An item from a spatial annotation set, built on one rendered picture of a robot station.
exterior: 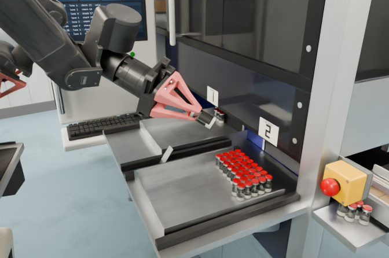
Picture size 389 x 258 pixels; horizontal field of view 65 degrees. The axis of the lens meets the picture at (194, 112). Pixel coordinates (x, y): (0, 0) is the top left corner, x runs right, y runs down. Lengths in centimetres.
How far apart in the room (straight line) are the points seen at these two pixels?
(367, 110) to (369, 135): 8
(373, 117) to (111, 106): 115
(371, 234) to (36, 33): 79
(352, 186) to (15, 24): 68
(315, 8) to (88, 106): 113
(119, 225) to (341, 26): 178
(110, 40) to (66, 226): 182
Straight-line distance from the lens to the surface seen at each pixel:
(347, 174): 76
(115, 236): 207
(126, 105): 159
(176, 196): 87
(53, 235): 220
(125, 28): 50
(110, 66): 54
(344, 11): 70
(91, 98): 155
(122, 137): 120
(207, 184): 91
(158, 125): 127
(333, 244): 106
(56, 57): 48
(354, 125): 84
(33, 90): 407
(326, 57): 73
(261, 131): 95
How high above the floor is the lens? 141
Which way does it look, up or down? 22 degrees down
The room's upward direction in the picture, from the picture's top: straight up
